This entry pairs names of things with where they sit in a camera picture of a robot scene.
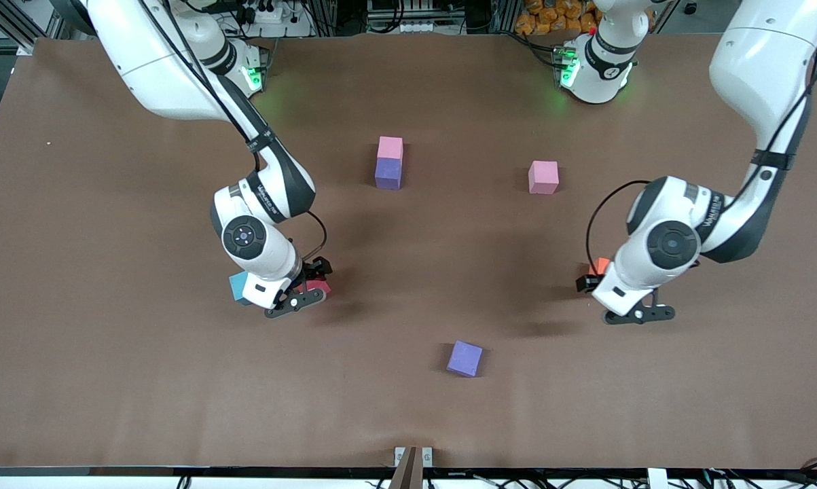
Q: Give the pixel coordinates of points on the red foam cube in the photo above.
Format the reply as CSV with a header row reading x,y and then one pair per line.
x,y
320,286

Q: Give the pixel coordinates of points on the orange foam cube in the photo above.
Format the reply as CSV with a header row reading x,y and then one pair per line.
x,y
602,265

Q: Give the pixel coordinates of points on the purple foam cube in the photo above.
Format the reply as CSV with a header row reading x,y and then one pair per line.
x,y
464,358
388,174

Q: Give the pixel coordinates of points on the pink foam cube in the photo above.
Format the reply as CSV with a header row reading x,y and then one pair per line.
x,y
543,177
390,148

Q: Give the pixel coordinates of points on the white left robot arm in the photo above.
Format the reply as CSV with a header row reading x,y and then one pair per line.
x,y
754,68

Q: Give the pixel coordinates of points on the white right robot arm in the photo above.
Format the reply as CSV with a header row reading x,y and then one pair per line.
x,y
164,75

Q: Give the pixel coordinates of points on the light blue foam cube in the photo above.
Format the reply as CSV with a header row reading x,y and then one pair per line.
x,y
237,288

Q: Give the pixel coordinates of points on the brown table cover sheet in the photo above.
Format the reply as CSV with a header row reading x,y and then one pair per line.
x,y
381,407

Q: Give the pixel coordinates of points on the white tag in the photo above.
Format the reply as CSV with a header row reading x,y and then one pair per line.
x,y
657,479

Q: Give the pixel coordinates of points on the brown strip with white brackets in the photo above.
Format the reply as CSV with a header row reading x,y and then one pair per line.
x,y
411,468

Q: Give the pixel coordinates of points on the long white power strip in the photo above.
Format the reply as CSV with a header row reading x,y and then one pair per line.
x,y
401,27

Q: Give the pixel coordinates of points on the white power strip with plugs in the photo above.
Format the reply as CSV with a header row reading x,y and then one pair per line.
x,y
269,13

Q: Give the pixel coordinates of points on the orange snack bags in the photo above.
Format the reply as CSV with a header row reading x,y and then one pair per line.
x,y
551,17

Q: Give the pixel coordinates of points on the aluminium frame profile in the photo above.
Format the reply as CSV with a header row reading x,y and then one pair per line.
x,y
14,27

